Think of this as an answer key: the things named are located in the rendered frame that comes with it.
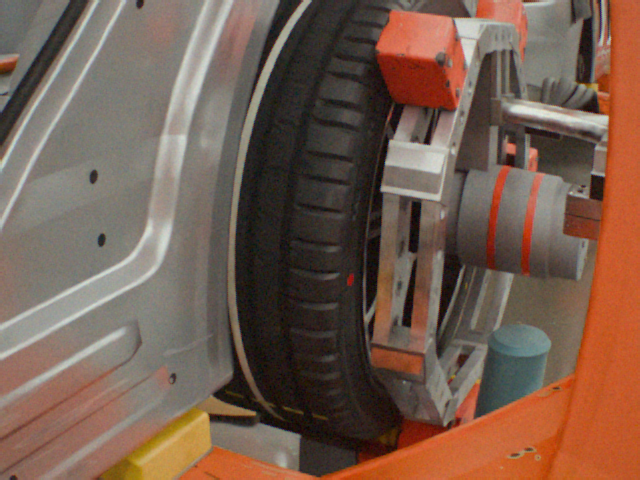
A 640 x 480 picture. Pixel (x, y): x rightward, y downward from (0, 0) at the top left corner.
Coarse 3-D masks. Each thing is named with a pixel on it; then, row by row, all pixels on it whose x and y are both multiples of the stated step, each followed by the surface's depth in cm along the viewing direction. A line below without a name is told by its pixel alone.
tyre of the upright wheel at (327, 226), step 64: (320, 0) 94; (384, 0) 92; (448, 0) 107; (320, 64) 88; (256, 128) 88; (320, 128) 85; (256, 192) 88; (320, 192) 84; (256, 256) 88; (320, 256) 85; (256, 320) 91; (320, 320) 87; (448, 320) 132; (256, 384) 98; (320, 384) 92
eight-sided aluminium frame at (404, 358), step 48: (480, 48) 92; (432, 144) 85; (528, 144) 130; (384, 192) 86; (432, 192) 84; (384, 240) 88; (432, 240) 86; (384, 288) 89; (432, 288) 88; (480, 288) 131; (384, 336) 91; (432, 336) 91; (480, 336) 127; (384, 384) 98; (432, 384) 96
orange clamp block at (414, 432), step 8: (464, 400) 117; (408, 424) 114; (416, 424) 114; (424, 424) 113; (432, 424) 113; (448, 424) 112; (400, 432) 115; (408, 432) 114; (416, 432) 114; (424, 432) 113; (432, 432) 113; (440, 432) 112; (400, 440) 115; (408, 440) 114; (416, 440) 114; (400, 448) 115
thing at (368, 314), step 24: (384, 120) 91; (432, 120) 114; (384, 144) 100; (360, 264) 92; (408, 264) 114; (360, 288) 93; (408, 288) 121; (456, 288) 133; (360, 312) 94; (408, 312) 123
